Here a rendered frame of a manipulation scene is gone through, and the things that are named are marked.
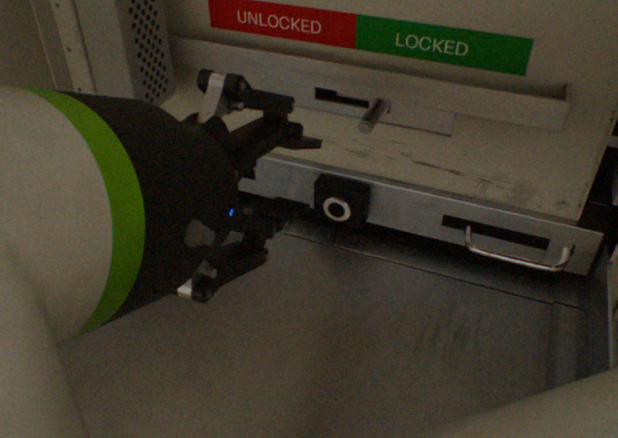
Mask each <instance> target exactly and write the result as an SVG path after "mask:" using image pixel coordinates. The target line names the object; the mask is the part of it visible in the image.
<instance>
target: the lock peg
mask: <svg viewBox="0 0 618 438"><path fill-rule="evenodd" d="M390 106H391V105H390V101H389V100H384V99H378V98H370V100H369V108H368V110H367V111H366V113H365V114H364V116H363V117H362V119H361V120H360V122H359V125H358V127H359V129H360V132H361V133H364V134H368V133H370V132H371V131H372V128H373V126H374V124H376V123H377V121H378V120H379V119H380V117H381V115H382V114H385V113H386V112H387V111H388V110H389V109H390Z"/></svg>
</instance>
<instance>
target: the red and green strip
mask: <svg viewBox="0 0 618 438"><path fill-rule="evenodd" d="M208 8H209V9H210V11H209V17H210V25H211V28H217V29H228V30H234V31H240V32H246V33H253V34H259V35H265V36H270V37H277V38H283V39H290V40H300V41H307V42H312V43H320V44H325V45H331V46H338V47H343V48H351V49H356V50H363V51H368V52H379V53H386V55H393V56H398V57H404V58H410V59H417V60H423V61H429V62H435V63H446V64H452V65H459V66H465V67H471V68H476V69H483V70H488V71H495V72H501V73H502V74H508V75H518V76H525V74H526V70H527V66H528V62H529V58H530V54H531V50H532V45H533V41H534V39H529V38H522V37H515V36H508V35H500V34H494V33H487V32H480V30H473V29H459V28H453V27H446V26H439V25H432V24H426V23H417V22H411V21H404V20H397V19H391V18H383V17H370V16H364V15H356V14H349V13H342V11H335V10H328V9H322V8H313V7H307V6H294V5H287V4H280V3H272V2H266V1H259V0H209V6H208Z"/></svg>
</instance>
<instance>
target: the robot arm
mask: <svg viewBox="0 0 618 438"><path fill-rule="evenodd" d="M197 85H198V88H199V89H200V91H201V92H202V93H203V94H204V95H205V96H204V97H203V100H202V101H203V102H202V105H201V108H200V112H194V113H191V114H189V115H188V116H187V117H186V118H185V119H183V120H182V121H179V120H177V119H176V118H175V117H174V116H173V115H171V114H170V113H168V112H167V111H165V110H164V109H161V108H159V107H157V106H156V105H154V104H152V103H149V102H145V101H141V100H139V99H132V98H117V97H110V96H101V95H94V94H85V93H77V92H69V91H62V90H54V89H46V88H39V87H32V86H17V85H13V86H10V85H2V84H0V438H90V437H89V434H88V431H87V429H86V425H85V423H84V420H83V417H82V415H81V412H80V409H79V408H78V404H77V401H76V398H75V396H74V391H73V389H72V386H71V383H70V380H69V378H68V375H67V373H66V370H65V367H64V365H63V362H62V359H61V356H60V353H59V351H58V348H57V347H58V346H60V345H63V344H65V343H66V342H68V341H70V340H73V339H75V338H77V337H80V336H83V335H85V334H87V333H88V332H90V331H93V330H95V329H98V328H100V327H102V326H104V325H106V324H108V323H110V322H112V321H114V320H116V319H118V318H120V317H123V316H125V315H128V314H130V313H131V312H133V311H135V310H137V309H139V308H141V307H144V306H146V305H150V304H151V303H153V302H155V301H157V300H159V299H162V298H164V297H166V296H168V295H170V294H173V295H176V296H179V297H182V298H186V299H189V300H192V301H195V302H198V303H202V304H206V303H207V302H208V301H209V300H210V299H211V298H212V296H213V295H214V294H215V293H216V292H217V291H218V290H219V288H220V287H222V286H224V285H226V284H228V283H229V282H231V281H232V280H234V279H236V278H238V277H240V276H242V275H244V274H246V273H248V272H249V271H252V270H254V269H255V268H258V267H260V266H262V265H264V264H265V263H266V261H267V260H268V258H269V249H268V248H264V247H265V244H266V241H267V239H272V238H273V237H274V235H275V234H276V233H278V232H280V231H281V230H282V228H283V227H284V223H285V222H289V221H291V220H293V218H295V217H298V216H301V215H303V214H306V213H308V212H309V207H310V204H307V203H303V202H297V201H293V200H289V199H284V198H280V197H277V198H273V199H269V200H266V201H263V202H255V203H251V204H248V205H246V206H245V209H244V212H243V213H241V212H238V203H239V192H238V182H239V181H240V180H241V179H242V176H243V175H245V173H247V172H249V171H250V170H252V169H253V168H255V167H256V166H257V159H259V158H261V157H262V156H263V155H265V154H267V153H268V152H270V151H271V150H273V149H274V148H276V147H277V146H278V147H282V148H286V149H291V150H301V149H321V146H322V142H323V140H319V139H315V138H310V137H305V136H303V126H302V125H301V123H300V122H297V121H289V119H288V114H292V112H293V110H294V108H295V99H294V98H293V97H292V96H288V95H282V94H278V93H273V92H268V91H264V90H259V89H254V88H252V87H251V85H249V84H248V83H247V81H246V80H245V78H244V77H243V76H242V75H236V74H230V73H226V72H221V71H214V70H210V69H204V68H203V69H201V70H200V71H199V73H198V77H197ZM243 109H249V110H262V111H263V117H260V118H258V119H255V120H253V121H251V122H248V123H246V124H244V125H242V126H240V127H238V129H236V130H234V131H232V132H229V130H228V128H227V125H226V123H225V121H223V120H222V119H221V117H222V116H223V115H224V114H228V115H229V114H231V113H232V112H233V110H236V111H242V110H243ZM231 231H234V232H238V233H242V234H244V235H243V238H242V241H238V240H237V241H235V242H233V243H230V244H228V245H224V246H221V244H222V243H223V242H224V240H225V239H226V238H227V237H229V235H230V233H231ZM398 438H618V366H616V367H613V368H611V369H608V371H605V372H602V373H599V374H596V375H592V376H589V377H586V378H583V379H579V380H577V381H574V382H571V383H568V384H565V385H562V386H558V387H555V388H552V389H549V390H546V391H544V392H541V393H538V394H535V395H532V397H529V398H524V399H521V400H517V401H514V402H511V403H509V404H506V405H503V406H499V407H496V408H493V409H489V410H485V411H482V412H479V413H476V414H474V415H469V416H466V417H463V418H461V419H458V420H454V421H452V422H449V423H445V424H442V425H440V426H436V427H433V428H430V429H426V430H423V431H420V432H414V433H411V434H408V435H405V436H401V437H398Z"/></svg>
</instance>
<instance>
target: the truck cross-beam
mask: <svg viewBox="0 0 618 438"><path fill-rule="evenodd" d="M320 174H325V175H328V176H332V177H337V178H341V179H349V180H353V181H358V182H361V183H366V184H369V186H370V191H369V202H368V213H367V219H366V222H367V223H371V224H376V225H382V226H386V227H390V228H393V229H397V230H401V231H406V232H409V233H413V234H417V235H421V236H427V237H431V238H435V239H439V240H443V241H447V242H451V243H454V244H459V245H463V246H465V243H464V226H465V224H467V223H469V224H471V225H472V242H473V243H474V244H475V245H477V246H480V247H484V248H490V249H494V250H497V251H501V252H505V253H508V254H512V255H516V256H520V257H524V258H527V259H532V260H536V261H540V262H543V261H544V256H545V253H546V250H547V249H548V246H549V243H550V240H551V237H552V234H553V232H554V230H555V226H556V225H558V226H562V227H566V228H570V229H575V230H578V234H577V236H576V239H575V241H574V244H573V247H572V248H571V254H570V258H569V261H568V264H567V266H566V267H565V269H564V271H568V272H572V273H575V274H579V275H583V276H586V275H587V274H588V272H589V268H590V265H591V262H592V261H593V259H594V257H595V254H596V252H597V250H598V247H599V245H600V243H601V240H602V238H603V236H604V225H603V206H602V205H600V204H596V203H591V202H585V204H584V206H583V209H582V212H581V214H580V217H579V218H578V220H575V219H570V218H566V217H562V216H558V215H553V214H549V213H542V212H537V211H534V210H529V209H524V208H520V207H516V206H511V205H507V204H503V203H499V202H492V201H487V200H482V199H478V198H473V197H469V196H464V195H461V194H456V193H452V192H448V191H444V190H437V189H435V188H431V187H427V186H422V185H418V184H414V183H410V182H405V181H401V180H396V179H389V178H385V177H380V176H376V175H371V174H367V173H362V172H359V171H354V170H350V169H345V168H341V167H333V166H329V165H325V164H320V163H316V162H311V160H307V159H302V158H299V157H294V156H286V155H281V154H277V153H272V152H268V153H267V154H265V155H263V156H262V157H261V158H259V159H257V166H256V167H255V168H253V169H252V170H250V171H249V172H247V173H245V175H243V176H242V179H241V180H240V181H239V182H238V190H240V191H243V192H247V193H252V194H256V195H260V196H264V197H268V198H271V199H273V198H277V197H280V198H284V199H289V200H293V201H297V202H303V203H307V204H310V207H309V208H313V209H314V182H315V180H317V178H318V177H319V175H320Z"/></svg>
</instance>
